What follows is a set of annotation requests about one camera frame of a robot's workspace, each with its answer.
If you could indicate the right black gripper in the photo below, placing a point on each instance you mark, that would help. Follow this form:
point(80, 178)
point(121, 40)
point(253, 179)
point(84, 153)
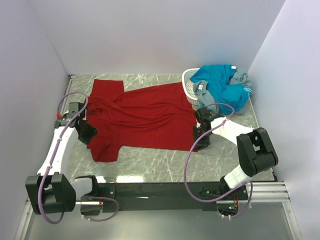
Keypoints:
point(203, 144)

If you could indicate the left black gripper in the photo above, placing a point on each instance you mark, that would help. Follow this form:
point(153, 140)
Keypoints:
point(91, 132)

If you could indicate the red t shirt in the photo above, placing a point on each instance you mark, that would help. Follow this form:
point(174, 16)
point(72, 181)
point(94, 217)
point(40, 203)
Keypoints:
point(157, 117)

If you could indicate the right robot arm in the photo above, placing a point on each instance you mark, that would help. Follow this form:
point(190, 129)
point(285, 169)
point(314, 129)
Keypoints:
point(256, 152)

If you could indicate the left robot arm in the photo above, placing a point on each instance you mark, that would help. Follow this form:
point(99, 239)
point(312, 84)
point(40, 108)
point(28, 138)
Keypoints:
point(53, 171)

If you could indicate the white plastic laundry basket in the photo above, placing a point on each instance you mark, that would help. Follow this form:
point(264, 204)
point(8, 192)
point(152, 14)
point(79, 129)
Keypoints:
point(187, 85)

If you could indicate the teal blue t shirt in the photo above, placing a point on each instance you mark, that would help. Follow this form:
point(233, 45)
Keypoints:
point(222, 85)

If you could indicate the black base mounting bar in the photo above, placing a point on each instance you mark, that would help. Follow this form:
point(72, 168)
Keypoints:
point(163, 196)

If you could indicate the grey blue t shirt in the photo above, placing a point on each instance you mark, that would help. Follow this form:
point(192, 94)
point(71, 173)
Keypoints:
point(207, 95)

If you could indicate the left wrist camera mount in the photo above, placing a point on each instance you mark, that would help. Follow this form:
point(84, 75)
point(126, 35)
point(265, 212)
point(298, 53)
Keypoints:
point(63, 120)

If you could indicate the aluminium frame rail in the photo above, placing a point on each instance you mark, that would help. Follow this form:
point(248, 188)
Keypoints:
point(262, 192)

